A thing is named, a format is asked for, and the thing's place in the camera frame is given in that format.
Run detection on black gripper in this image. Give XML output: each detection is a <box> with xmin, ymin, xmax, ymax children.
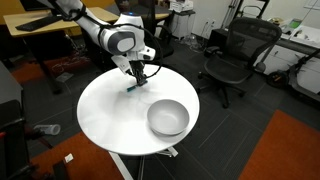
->
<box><xmin>128</xmin><ymin>59</ymin><xmax>149</xmax><ymax>86</ymax></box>

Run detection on green marker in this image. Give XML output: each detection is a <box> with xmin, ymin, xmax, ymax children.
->
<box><xmin>127</xmin><ymin>82</ymin><xmax>148</xmax><ymax>93</ymax></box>

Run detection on white bowl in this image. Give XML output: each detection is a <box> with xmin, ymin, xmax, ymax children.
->
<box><xmin>146</xmin><ymin>98</ymin><xmax>191</xmax><ymax>137</ymax></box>

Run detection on white drawer cabinet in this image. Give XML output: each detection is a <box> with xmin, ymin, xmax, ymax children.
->
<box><xmin>171</xmin><ymin>10</ymin><xmax>197</xmax><ymax>40</ymax></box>

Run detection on grey power strip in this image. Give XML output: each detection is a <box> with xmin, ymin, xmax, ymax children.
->
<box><xmin>55</xmin><ymin>71</ymin><xmax>75</xmax><ymax>84</ymax></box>

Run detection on black computer tower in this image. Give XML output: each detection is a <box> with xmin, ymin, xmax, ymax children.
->
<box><xmin>208</xmin><ymin>28</ymin><xmax>232</xmax><ymax>52</ymax></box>

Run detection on white table base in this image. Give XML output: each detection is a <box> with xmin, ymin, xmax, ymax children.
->
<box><xmin>107</xmin><ymin>145</ymin><xmax>180</xmax><ymax>180</ymax></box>

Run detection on black mesh office chair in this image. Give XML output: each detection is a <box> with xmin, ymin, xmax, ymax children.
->
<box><xmin>197</xmin><ymin>17</ymin><xmax>283</xmax><ymax>110</ymax></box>

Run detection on clear plastic bottle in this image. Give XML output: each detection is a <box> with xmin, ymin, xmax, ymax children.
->
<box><xmin>33</xmin><ymin>123</ymin><xmax>62</xmax><ymax>136</ymax></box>

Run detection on small white card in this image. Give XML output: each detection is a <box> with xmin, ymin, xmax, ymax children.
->
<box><xmin>64</xmin><ymin>153</ymin><xmax>75</xmax><ymax>164</ymax></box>

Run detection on black keyboard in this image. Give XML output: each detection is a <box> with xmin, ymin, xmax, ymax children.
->
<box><xmin>14</xmin><ymin>14</ymin><xmax>64</xmax><ymax>33</ymax></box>

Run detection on wooden desk black legs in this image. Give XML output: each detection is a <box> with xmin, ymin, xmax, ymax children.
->
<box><xmin>3</xmin><ymin>6</ymin><xmax>123</xmax><ymax>95</ymax></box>

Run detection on black computer monitor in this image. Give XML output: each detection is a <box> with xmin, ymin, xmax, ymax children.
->
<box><xmin>19</xmin><ymin>0</ymin><xmax>51</xmax><ymax>11</ymax></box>

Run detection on grey desk top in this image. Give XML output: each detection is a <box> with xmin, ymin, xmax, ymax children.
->
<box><xmin>0</xmin><ymin>61</ymin><xmax>24</xmax><ymax>106</ymax></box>

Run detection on black electric scooter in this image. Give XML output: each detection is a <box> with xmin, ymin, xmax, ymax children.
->
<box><xmin>264</xmin><ymin>49</ymin><xmax>320</xmax><ymax>105</ymax></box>

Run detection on white long cabinet desk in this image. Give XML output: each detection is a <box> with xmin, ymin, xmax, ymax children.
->
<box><xmin>255</xmin><ymin>23</ymin><xmax>320</xmax><ymax>95</ymax></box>

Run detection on green device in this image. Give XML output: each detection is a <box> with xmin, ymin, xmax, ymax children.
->
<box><xmin>287</xmin><ymin>18</ymin><xmax>303</xmax><ymax>30</ymax></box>

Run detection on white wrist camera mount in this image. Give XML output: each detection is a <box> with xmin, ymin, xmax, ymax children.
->
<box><xmin>111</xmin><ymin>54</ymin><xmax>132</xmax><ymax>76</ymax></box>

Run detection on black seat frame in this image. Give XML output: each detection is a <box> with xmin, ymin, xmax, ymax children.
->
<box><xmin>0</xmin><ymin>99</ymin><xmax>38</xmax><ymax>180</ymax></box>

